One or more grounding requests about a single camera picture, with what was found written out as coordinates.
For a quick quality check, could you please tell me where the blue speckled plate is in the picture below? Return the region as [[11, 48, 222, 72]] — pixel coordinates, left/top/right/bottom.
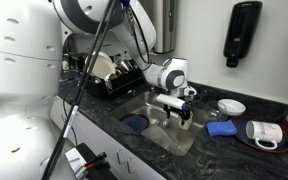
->
[[120, 113, 150, 134]]

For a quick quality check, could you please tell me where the black countertop appliance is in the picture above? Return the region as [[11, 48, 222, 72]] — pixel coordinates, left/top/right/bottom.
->
[[69, 53, 88, 72]]

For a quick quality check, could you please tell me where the steel paper towel dispenser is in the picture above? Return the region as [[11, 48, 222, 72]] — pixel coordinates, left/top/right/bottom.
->
[[151, 0, 178, 55]]

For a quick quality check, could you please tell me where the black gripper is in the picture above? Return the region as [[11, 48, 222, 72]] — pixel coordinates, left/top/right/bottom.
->
[[163, 102, 194, 125]]

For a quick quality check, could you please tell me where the black wall soap dispenser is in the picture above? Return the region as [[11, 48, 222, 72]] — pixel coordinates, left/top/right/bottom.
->
[[222, 0, 263, 69]]

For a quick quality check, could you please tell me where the thin black cable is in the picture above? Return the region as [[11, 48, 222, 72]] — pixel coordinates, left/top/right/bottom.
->
[[61, 79, 82, 148]]

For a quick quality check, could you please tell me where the metal pot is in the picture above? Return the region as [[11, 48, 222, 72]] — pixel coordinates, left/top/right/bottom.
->
[[118, 59, 134, 73]]

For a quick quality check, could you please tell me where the dark blue plate gold rim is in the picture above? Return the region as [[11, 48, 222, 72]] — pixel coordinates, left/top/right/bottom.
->
[[232, 116, 288, 154]]

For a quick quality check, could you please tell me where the white base cabinet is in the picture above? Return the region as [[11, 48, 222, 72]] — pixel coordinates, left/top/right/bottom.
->
[[50, 95, 167, 180]]

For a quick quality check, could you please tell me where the metal cabinet handle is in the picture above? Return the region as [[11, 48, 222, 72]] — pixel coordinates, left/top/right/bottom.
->
[[116, 149, 125, 166], [126, 157, 135, 174]]

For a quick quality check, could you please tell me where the clear plastic container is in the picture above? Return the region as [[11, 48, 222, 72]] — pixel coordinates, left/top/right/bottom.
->
[[140, 124, 172, 150]]

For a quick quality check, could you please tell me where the white paper sheet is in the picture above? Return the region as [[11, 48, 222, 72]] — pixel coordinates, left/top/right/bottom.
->
[[64, 148, 88, 178]]

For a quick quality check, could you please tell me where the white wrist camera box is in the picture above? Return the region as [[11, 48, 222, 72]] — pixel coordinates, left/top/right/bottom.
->
[[156, 93, 188, 111]]

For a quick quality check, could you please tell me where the white mug with print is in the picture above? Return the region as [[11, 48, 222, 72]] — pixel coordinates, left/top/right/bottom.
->
[[245, 120, 284, 151]]

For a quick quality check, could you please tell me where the white bowl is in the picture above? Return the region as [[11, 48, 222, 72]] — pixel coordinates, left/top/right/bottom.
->
[[217, 98, 247, 117]]

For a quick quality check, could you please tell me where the blue sponge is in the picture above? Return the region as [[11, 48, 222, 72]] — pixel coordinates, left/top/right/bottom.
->
[[206, 119, 238, 138]]

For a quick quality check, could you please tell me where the stainless steel sink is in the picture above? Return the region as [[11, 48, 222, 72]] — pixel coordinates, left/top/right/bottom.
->
[[110, 90, 212, 157]]

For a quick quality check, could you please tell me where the black clamp with orange handle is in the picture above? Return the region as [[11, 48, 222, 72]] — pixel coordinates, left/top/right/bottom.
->
[[83, 152, 108, 171]]

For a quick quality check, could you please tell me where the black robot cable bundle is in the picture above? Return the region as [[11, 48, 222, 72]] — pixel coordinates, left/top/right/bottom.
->
[[41, 0, 122, 180]]

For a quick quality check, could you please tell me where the metal sink drain strainer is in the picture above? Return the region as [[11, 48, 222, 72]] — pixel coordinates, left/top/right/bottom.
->
[[157, 119, 174, 130]]

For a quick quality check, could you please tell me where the black dish rack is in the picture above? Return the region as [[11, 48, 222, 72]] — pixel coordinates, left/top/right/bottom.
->
[[83, 67, 146, 100]]

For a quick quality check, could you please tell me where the large white plate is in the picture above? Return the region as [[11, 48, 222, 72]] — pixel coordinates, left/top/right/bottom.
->
[[84, 51, 117, 81]]

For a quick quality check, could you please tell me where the clear drinking glass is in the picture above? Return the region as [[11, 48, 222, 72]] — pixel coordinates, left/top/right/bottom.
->
[[204, 101, 226, 123]]

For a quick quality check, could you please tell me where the plain white mug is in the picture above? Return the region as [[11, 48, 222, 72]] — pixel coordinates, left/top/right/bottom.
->
[[178, 111, 195, 132]]

